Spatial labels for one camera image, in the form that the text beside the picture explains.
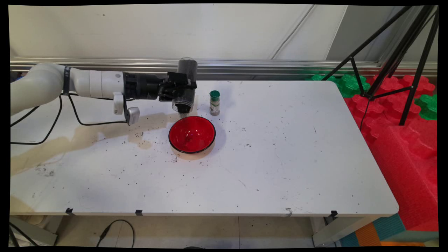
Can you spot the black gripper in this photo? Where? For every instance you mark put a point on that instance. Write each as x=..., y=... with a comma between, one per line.
x=141, y=86

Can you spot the clear jar with black granules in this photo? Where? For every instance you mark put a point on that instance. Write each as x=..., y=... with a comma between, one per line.
x=187, y=68

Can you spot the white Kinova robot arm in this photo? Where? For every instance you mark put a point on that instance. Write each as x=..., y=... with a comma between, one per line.
x=42, y=82

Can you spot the green-capped spice bottle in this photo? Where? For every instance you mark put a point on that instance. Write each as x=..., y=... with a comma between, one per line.
x=215, y=103

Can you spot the red bowl with black rim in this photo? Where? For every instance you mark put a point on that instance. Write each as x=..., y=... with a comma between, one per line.
x=191, y=134

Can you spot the large green foam puzzle piece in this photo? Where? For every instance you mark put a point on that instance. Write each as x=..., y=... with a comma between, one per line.
x=346, y=85

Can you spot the red foam puzzle pieces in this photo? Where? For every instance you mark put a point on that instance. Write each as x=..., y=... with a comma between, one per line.
x=383, y=105

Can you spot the grey table leg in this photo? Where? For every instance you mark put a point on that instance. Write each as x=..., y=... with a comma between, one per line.
x=336, y=231

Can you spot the black tripod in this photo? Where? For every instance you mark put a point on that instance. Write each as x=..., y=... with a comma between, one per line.
x=402, y=52

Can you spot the orange foam mat tile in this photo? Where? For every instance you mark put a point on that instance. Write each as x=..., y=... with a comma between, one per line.
x=367, y=235

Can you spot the large red foam block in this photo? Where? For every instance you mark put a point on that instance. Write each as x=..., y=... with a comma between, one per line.
x=406, y=175

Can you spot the small green foam puzzle piece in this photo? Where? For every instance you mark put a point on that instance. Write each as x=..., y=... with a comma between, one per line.
x=427, y=106

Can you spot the teal foam mat tile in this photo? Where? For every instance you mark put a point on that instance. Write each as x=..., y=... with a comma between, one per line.
x=390, y=225

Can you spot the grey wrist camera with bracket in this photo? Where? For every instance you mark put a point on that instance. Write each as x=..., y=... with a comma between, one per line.
x=133, y=113

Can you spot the aluminium rail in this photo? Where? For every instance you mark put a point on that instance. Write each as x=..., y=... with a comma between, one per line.
x=280, y=66

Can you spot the grey table frame beam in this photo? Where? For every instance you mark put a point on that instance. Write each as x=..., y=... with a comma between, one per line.
x=35, y=232

